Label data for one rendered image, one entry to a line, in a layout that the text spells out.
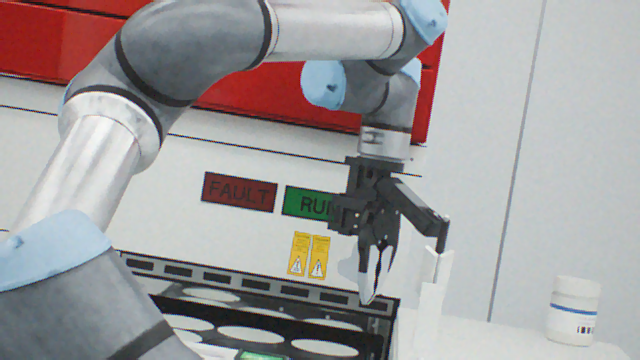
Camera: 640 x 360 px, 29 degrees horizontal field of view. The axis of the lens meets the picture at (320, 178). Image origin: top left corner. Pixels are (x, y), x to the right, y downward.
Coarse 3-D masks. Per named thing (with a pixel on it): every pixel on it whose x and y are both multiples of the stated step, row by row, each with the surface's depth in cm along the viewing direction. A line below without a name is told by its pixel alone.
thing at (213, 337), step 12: (168, 312) 189; (216, 324) 186; (228, 324) 188; (204, 336) 175; (216, 336) 177; (228, 336) 178; (288, 336) 186; (300, 336) 188; (228, 348) 170; (252, 348) 173; (264, 348) 174; (276, 348) 175; (288, 348) 177; (360, 348) 186
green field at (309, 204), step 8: (288, 192) 192; (296, 192) 192; (304, 192) 192; (312, 192) 192; (288, 200) 192; (296, 200) 192; (304, 200) 192; (312, 200) 192; (320, 200) 192; (328, 200) 192; (288, 208) 192; (296, 208) 192; (304, 208) 192; (312, 208) 192; (320, 208) 192; (328, 208) 192; (312, 216) 192; (320, 216) 192; (328, 216) 192
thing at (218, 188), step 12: (216, 180) 193; (228, 180) 193; (240, 180) 192; (204, 192) 193; (216, 192) 193; (228, 192) 193; (240, 192) 192; (252, 192) 192; (264, 192) 192; (240, 204) 193; (252, 204) 192; (264, 204) 192
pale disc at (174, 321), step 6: (168, 318) 185; (174, 318) 185; (180, 318) 186; (186, 318) 187; (192, 318) 188; (174, 324) 181; (180, 324) 181; (186, 324) 182; (192, 324) 183; (198, 324) 184; (204, 324) 185; (210, 324) 185
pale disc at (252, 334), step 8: (224, 328) 184; (232, 328) 185; (240, 328) 186; (248, 328) 187; (232, 336) 179; (240, 336) 180; (248, 336) 181; (256, 336) 182; (264, 336) 183; (272, 336) 184; (280, 336) 185
